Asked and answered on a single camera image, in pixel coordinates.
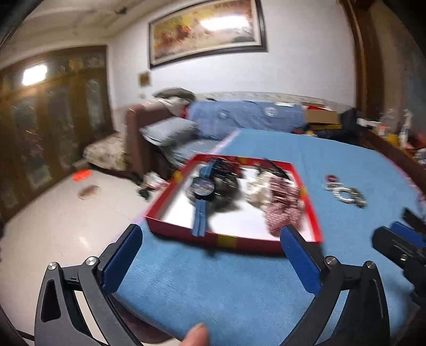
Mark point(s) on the black bag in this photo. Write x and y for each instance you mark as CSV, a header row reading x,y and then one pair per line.
x,y
349,126

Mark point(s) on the flat white box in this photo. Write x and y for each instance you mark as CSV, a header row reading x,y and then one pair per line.
x,y
283,104

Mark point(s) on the red white plaid scrunchie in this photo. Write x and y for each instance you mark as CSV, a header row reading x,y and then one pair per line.
x,y
279,206

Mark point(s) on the brown floor object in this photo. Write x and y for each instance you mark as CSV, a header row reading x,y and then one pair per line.
x,y
88,192

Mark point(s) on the brown sofa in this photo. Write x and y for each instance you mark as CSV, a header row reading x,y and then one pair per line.
x,y
136,119

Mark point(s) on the red polka dot scrunchie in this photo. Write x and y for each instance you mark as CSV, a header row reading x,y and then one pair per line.
x,y
233,164

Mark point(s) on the person's left hand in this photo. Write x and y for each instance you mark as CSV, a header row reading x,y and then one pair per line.
x,y
196,336

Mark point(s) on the wooden dresser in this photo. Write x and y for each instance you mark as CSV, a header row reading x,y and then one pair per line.
x,y
389,149

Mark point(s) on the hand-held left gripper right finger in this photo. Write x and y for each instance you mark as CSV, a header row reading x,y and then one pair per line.
x,y
301,259

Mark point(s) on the white polka dot scrunchie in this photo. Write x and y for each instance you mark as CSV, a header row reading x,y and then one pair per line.
x,y
258,193

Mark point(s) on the open brown cardboard box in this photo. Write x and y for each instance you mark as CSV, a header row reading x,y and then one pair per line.
x,y
321,115

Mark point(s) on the grey pillow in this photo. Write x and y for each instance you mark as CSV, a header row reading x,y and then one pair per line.
x,y
169,131

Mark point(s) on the white garment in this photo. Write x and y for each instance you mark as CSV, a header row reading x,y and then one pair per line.
x,y
174,106

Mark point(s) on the black hair claw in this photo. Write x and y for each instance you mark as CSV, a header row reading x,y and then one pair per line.
x,y
273,166

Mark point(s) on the orange floor object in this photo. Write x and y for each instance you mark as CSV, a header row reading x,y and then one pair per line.
x,y
82,174

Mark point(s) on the dresser mirror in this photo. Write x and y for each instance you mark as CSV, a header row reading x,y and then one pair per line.
x,y
402,60

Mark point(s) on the white long box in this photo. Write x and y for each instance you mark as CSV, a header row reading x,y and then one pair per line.
x,y
367,123

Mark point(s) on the blue plaid quilt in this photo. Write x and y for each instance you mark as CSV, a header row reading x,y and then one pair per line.
x,y
239,116

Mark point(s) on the small yellow wall plaque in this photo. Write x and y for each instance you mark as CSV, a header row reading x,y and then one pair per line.
x,y
144,79

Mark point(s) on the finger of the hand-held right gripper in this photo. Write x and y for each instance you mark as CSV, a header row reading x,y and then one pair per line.
x,y
414,218
392,243

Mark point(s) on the dark wooden cabinet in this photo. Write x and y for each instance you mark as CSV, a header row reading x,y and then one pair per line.
x,y
50,133

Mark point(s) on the olive green garment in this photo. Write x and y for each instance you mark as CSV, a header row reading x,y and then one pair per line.
x,y
174,93

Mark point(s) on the framed horse painting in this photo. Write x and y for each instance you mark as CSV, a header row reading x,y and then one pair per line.
x,y
206,30

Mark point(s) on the patterned seat cushion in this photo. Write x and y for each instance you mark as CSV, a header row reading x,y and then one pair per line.
x,y
105,151

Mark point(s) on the red cardboard box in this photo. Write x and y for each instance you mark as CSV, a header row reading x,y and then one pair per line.
x,y
239,227

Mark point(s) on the wooden door frame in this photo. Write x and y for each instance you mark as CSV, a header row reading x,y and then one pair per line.
x,y
359,50

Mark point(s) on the red yellow bag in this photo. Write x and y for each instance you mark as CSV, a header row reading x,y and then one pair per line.
x,y
321,128

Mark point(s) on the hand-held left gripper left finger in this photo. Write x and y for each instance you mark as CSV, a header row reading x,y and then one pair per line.
x,y
123,256

